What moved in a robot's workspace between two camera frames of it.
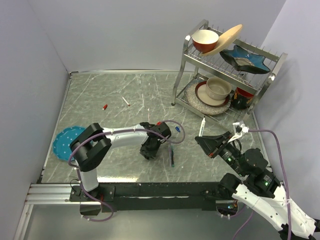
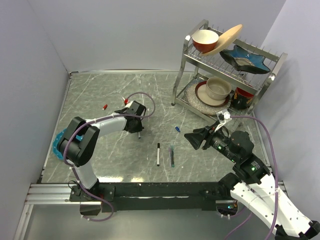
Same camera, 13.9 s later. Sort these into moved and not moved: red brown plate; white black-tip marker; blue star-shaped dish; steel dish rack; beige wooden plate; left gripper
Moved: left gripper; white black-tip marker
Not moved: beige wooden plate; blue star-shaped dish; red brown plate; steel dish rack
